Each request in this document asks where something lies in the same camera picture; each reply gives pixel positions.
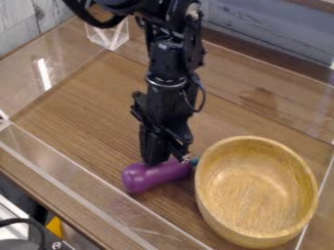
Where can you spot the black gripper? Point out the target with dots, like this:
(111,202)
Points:
(163,110)

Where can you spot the purple toy eggplant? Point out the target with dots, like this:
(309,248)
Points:
(141,177)

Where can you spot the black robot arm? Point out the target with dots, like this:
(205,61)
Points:
(173,33)

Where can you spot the brown wooden bowl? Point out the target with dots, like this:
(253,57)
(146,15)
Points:
(255,191)

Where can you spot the clear acrylic tray wall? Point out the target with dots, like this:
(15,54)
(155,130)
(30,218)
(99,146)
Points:
(70,137)

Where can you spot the clear acrylic corner bracket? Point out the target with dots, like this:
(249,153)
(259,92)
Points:
(110,38)

